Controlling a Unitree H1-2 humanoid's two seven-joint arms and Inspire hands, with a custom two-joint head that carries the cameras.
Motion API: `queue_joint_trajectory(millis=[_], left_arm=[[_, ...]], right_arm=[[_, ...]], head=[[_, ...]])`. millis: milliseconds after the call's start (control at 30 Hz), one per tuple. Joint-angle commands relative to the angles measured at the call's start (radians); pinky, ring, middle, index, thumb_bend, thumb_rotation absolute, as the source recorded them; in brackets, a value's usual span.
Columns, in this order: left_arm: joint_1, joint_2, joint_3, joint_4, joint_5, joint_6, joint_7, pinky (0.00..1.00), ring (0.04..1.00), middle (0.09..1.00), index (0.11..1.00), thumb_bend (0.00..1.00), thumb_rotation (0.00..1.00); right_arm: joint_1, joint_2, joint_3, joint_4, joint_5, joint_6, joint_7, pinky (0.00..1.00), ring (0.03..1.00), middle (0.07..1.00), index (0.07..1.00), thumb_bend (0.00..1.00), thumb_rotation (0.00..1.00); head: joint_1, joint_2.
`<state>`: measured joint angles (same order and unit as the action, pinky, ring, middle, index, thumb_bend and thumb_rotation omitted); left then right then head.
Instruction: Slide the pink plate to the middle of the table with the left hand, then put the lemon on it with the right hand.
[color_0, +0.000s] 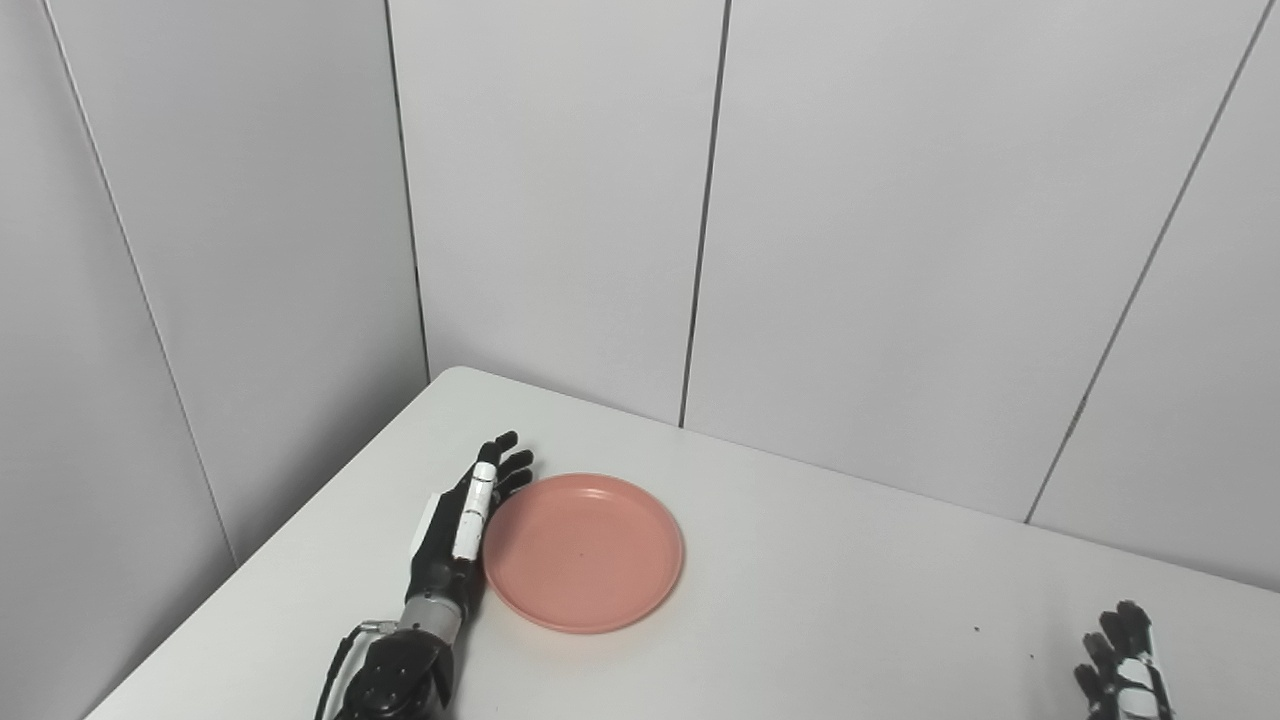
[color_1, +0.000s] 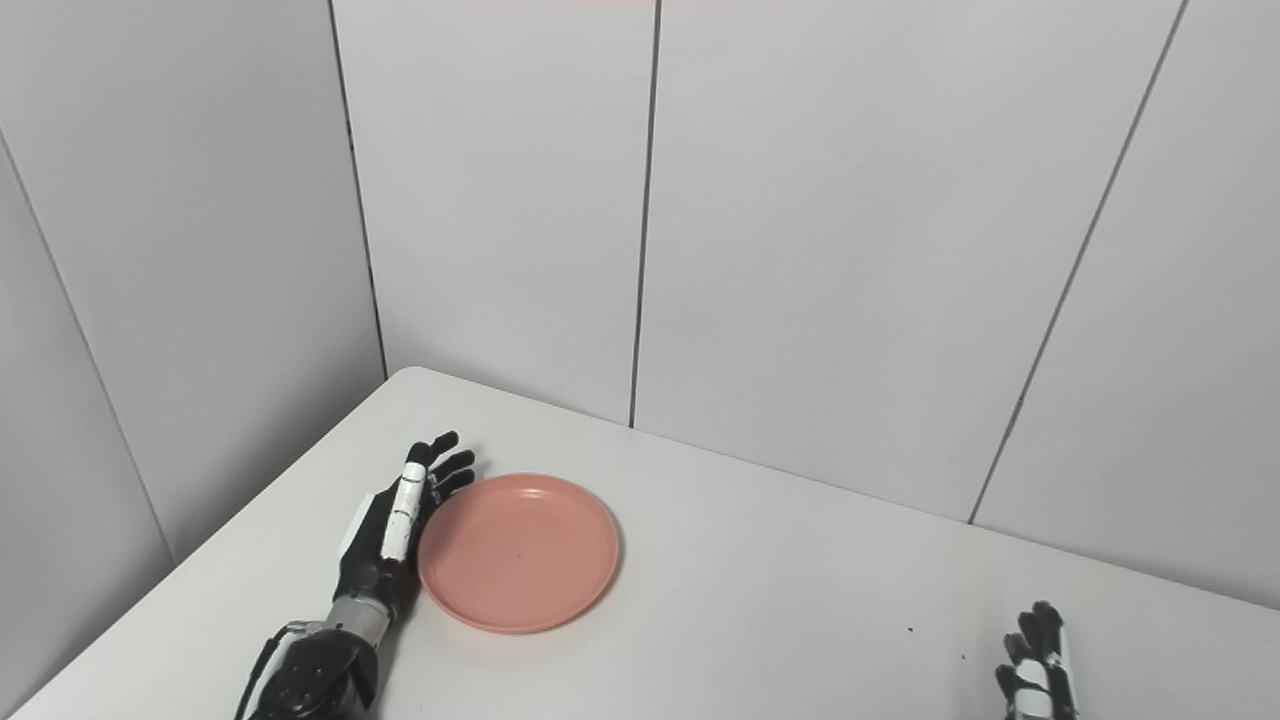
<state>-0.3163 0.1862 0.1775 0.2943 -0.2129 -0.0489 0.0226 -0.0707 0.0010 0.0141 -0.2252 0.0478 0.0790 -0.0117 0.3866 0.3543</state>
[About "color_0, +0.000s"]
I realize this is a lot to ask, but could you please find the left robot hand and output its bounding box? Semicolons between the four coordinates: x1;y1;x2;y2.
403;431;535;607

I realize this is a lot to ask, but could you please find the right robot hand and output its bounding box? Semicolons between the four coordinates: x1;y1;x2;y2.
1074;600;1176;720

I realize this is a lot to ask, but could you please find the pink plate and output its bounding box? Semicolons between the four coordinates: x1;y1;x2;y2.
483;473;686;635

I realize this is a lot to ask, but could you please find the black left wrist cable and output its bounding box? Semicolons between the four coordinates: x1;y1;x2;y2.
314;620;398;720

